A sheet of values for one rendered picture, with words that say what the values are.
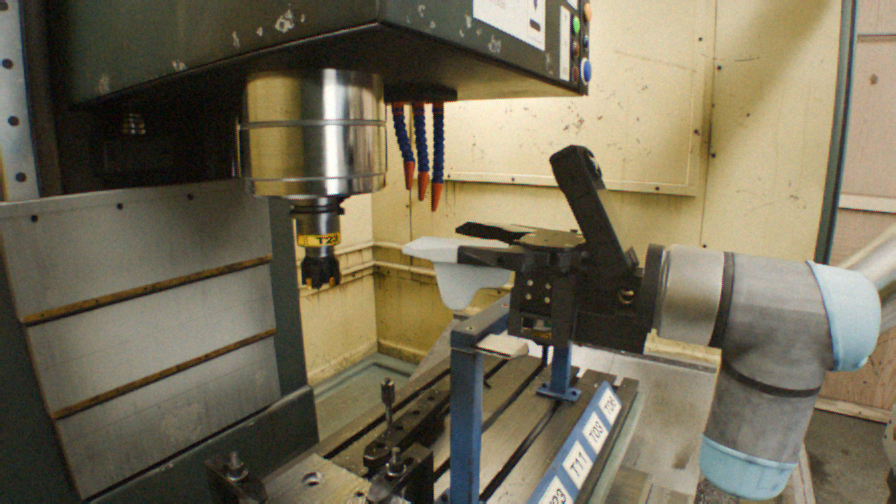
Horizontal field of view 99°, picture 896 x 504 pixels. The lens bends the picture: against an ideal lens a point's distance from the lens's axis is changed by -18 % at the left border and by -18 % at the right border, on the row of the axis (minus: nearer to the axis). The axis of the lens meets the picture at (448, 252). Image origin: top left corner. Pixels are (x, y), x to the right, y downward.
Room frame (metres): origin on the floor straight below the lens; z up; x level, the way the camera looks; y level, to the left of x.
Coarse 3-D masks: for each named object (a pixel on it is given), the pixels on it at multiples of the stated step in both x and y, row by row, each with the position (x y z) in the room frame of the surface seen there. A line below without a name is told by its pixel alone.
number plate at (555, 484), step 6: (552, 480) 0.60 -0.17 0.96; (558, 480) 0.60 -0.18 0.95; (552, 486) 0.58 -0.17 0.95; (558, 486) 0.59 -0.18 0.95; (546, 492) 0.57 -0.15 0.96; (552, 492) 0.57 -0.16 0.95; (558, 492) 0.58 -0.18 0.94; (564, 492) 0.59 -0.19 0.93; (546, 498) 0.56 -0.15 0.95; (552, 498) 0.56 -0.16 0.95; (558, 498) 0.57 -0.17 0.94; (564, 498) 0.58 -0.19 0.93; (570, 498) 0.59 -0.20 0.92
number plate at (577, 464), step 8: (576, 448) 0.68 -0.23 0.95; (568, 456) 0.65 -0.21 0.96; (576, 456) 0.67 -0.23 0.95; (584, 456) 0.68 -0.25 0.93; (568, 464) 0.64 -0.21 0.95; (576, 464) 0.65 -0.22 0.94; (584, 464) 0.66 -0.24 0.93; (568, 472) 0.63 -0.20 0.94; (576, 472) 0.64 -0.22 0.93; (584, 472) 0.65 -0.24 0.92; (576, 480) 0.62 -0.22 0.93
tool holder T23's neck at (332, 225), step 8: (296, 224) 0.49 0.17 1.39; (304, 224) 0.48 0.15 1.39; (312, 224) 0.48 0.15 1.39; (320, 224) 0.48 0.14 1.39; (328, 224) 0.49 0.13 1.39; (336, 224) 0.50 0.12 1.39; (296, 232) 0.49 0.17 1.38; (304, 232) 0.48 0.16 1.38; (312, 232) 0.48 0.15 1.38; (320, 232) 0.48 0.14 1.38; (328, 232) 0.49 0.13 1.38; (336, 232) 0.50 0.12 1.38
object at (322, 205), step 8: (288, 200) 0.49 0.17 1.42; (296, 200) 0.48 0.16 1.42; (304, 200) 0.47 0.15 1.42; (312, 200) 0.47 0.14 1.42; (320, 200) 0.48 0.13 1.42; (328, 200) 0.48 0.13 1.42; (336, 200) 0.50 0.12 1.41; (344, 200) 0.50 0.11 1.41; (296, 208) 0.49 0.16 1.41; (304, 208) 0.48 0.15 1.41; (312, 208) 0.48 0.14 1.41; (320, 208) 0.48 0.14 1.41; (328, 208) 0.49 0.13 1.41; (336, 208) 0.50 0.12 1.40; (344, 208) 0.51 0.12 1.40; (296, 216) 0.48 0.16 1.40; (304, 216) 0.47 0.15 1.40; (312, 216) 0.47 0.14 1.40; (320, 216) 0.48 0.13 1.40; (328, 216) 0.48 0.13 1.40; (336, 216) 0.49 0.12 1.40
